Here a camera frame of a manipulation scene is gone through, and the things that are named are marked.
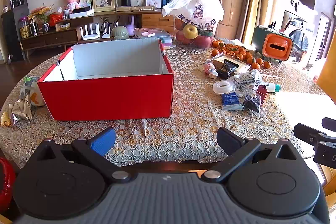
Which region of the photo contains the gold photo frame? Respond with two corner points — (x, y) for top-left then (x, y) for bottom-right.
(92, 0), (117, 12)

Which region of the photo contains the dark wooden tv cabinet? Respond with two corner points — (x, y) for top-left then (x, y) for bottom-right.
(20, 7), (163, 52)

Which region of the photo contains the green ceramic pot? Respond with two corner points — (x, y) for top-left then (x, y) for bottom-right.
(111, 25), (130, 41)

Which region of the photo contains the small white router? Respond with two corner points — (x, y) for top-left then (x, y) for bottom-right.
(101, 22), (112, 39)

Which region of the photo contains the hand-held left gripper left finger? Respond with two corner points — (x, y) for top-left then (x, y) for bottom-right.
(28, 127), (131, 184)

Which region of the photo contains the jar of yellow snacks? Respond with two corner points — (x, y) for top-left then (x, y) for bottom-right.
(18, 17), (30, 39)

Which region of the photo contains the purple rabbit ornament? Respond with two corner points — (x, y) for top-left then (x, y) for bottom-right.
(125, 15), (135, 32)

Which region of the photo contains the red apple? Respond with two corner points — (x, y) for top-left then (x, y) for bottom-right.
(194, 35), (213, 48)
(175, 30), (191, 45)

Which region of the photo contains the black crinkled packet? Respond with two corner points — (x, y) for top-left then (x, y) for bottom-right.
(241, 94), (261, 114)

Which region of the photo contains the blue and white packet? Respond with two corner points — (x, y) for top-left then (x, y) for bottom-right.
(221, 92), (243, 111)

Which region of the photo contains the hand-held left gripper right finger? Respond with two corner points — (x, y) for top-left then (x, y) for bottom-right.
(202, 127), (307, 183)

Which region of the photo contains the stack of plastic cases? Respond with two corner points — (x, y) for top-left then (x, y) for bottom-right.
(134, 28), (175, 50)

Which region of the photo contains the green and white pouch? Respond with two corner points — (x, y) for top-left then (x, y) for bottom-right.
(20, 76), (45, 107)

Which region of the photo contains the white bottle teal cap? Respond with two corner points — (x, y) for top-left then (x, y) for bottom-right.
(264, 82), (281, 93)

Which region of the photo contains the flat white box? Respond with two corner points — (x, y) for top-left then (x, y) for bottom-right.
(69, 9), (94, 19)

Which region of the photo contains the pile of mandarins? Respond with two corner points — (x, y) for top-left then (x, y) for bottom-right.
(211, 40), (272, 69)

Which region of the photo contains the black snack packet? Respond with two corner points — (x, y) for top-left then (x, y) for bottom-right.
(218, 59), (239, 80)

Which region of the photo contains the red cardboard box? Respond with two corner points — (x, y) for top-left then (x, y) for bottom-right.
(37, 38), (174, 121)

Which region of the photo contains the pink pig figurine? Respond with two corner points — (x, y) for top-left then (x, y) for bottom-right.
(204, 62), (219, 79)

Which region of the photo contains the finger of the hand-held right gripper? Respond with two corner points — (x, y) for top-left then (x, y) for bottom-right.
(322, 117), (336, 133)
(293, 123), (336, 147)

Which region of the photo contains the orange flower bunch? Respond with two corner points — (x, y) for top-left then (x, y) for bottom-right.
(28, 4), (57, 26)

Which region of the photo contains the large white router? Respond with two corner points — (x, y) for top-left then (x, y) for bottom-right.
(80, 23), (101, 40)

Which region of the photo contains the clear-wrapped bread cake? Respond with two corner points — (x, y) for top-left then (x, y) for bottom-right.
(207, 52), (248, 75)

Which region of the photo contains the washing machine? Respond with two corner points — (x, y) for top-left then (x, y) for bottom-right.
(282, 10), (319, 62)

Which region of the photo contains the orange cracker packet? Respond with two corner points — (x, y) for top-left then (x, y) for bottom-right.
(0, 111), (12, 127)

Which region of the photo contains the clear fruit tub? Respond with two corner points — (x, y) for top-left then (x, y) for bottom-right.
(173, 17), (218, 49)

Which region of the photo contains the white printed pouch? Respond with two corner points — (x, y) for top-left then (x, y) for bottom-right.
(228, 69), (264, 97)

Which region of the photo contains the clear tape roll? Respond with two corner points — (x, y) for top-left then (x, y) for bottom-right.
(213, 80), (235, 94)

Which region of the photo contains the silver snack packet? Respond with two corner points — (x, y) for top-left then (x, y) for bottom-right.
(8, 99), (32, 125)

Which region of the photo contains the green and orange tissue box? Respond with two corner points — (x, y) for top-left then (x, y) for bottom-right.
(251, 25), (294, 64)

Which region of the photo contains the white plastic bag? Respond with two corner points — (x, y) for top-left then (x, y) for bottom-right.
(162, 0), (225, 28)

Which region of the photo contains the red gift packet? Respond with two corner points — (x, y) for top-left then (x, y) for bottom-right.
(49, 12), (63, 27)

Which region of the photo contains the light wooden drawer unit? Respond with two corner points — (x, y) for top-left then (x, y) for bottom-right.
(141, 13), (175, 30)

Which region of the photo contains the black side cabinet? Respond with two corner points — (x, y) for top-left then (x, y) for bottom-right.
(1, 0), (30, 62)

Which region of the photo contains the red round object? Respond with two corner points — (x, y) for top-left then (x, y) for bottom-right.
(0, 157), (16, 211)

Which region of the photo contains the red binder clip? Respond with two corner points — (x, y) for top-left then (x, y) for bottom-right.
(256, 84), (269, 106)

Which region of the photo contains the yellow chair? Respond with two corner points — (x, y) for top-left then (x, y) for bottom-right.
(315, 0), (336, 104)

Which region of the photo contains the yellow pear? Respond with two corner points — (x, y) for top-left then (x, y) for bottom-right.
(182, 24), (199, 40)

